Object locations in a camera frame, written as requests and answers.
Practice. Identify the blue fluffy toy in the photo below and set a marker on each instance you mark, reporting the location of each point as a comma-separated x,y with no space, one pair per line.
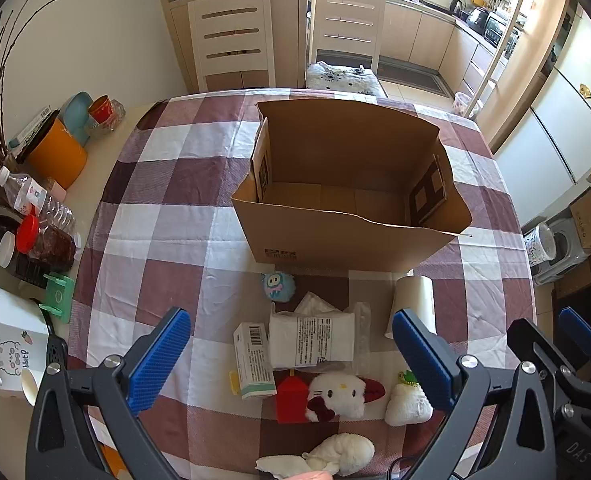
278,287

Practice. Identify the cream desktop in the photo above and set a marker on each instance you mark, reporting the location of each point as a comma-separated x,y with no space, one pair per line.
90,200

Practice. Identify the white cat plush red bow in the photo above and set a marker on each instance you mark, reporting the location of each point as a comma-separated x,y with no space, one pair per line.
335,392

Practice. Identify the red-lidded jar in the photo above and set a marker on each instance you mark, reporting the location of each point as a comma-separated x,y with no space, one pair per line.
50,247

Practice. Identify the patterned white bin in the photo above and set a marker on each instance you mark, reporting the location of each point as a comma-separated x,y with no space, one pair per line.
538,247

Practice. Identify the printed chair cushion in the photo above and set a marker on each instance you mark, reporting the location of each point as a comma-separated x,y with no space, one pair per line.
340,80

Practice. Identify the dark countertop cooker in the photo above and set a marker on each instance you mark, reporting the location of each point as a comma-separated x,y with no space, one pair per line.
477,19

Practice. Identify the dark floor mat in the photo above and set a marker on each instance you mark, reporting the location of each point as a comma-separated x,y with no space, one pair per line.
415,77

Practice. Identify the checked tablecloth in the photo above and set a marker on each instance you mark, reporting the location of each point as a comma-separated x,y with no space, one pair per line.
175,210

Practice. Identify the white fluffy plush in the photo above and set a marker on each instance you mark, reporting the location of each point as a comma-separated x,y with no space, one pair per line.
348,450

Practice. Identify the white pack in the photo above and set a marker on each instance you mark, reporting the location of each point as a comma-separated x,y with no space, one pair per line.
308,340

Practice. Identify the green plastic holder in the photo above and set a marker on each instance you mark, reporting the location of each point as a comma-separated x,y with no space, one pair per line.
57,297

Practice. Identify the small yellow block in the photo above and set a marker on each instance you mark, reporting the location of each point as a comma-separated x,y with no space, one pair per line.
234,382

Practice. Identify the white slatted chair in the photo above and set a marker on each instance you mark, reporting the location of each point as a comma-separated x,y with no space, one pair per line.
318,35
195,50

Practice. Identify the kitchen base cabinets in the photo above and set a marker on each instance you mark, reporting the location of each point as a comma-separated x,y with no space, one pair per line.
415,35

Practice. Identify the patterned wastebasket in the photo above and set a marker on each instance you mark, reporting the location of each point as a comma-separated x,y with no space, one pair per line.
461,105

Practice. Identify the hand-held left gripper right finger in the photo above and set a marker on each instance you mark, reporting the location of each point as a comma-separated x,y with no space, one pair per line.
423,355

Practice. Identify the grey stool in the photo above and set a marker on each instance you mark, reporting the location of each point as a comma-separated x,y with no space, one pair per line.
570,245

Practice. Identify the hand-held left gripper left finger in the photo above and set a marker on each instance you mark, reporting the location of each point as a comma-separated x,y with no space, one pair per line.
158,360

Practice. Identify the red house-shaped box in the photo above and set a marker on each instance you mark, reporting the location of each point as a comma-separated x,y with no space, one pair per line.
290,402

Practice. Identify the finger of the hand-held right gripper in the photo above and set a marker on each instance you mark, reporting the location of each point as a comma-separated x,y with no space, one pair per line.
530,340
578,332

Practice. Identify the white refrigerator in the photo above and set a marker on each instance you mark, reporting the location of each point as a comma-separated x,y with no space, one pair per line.
550,135

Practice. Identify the clear glass cup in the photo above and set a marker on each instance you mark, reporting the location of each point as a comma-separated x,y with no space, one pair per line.
116,112

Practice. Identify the beige display cabinet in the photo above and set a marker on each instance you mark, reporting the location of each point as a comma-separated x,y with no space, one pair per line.
285,35

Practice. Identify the orange canister black lid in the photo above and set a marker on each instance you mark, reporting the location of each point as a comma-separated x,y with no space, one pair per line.
57,157

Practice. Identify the brown cardboard box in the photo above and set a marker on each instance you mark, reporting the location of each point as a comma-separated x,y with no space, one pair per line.
325,240

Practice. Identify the clear water bottle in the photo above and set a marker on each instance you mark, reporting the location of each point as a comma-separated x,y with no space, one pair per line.
30,192

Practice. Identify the red cup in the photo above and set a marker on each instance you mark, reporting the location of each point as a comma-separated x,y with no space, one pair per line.
100,109

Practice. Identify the white paper cup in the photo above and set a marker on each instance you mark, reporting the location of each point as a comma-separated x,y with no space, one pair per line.
415,305

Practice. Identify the white green carton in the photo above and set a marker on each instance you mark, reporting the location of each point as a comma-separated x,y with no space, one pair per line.
255,360

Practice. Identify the white cartoon-print box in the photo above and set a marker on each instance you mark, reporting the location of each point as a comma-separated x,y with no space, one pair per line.
5,340

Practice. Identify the white plush green leaf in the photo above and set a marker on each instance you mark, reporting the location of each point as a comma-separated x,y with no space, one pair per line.
405,407

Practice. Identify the white flat carton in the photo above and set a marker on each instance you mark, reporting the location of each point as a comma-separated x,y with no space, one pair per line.
30,130

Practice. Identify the toaster oven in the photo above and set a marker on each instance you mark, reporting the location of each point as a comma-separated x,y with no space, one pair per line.
494,27

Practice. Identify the small pink cup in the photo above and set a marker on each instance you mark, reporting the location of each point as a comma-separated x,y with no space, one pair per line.
59,191

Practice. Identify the dark bottle white cap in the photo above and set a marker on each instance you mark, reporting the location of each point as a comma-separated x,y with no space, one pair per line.
25,267

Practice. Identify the electric kettle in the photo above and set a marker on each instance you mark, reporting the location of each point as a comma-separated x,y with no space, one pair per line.
455,7

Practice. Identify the yellow fridge magnet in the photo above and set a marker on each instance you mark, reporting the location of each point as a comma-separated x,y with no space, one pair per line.
586,91

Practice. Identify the white tissue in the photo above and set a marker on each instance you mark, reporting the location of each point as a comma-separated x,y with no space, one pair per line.
283,465

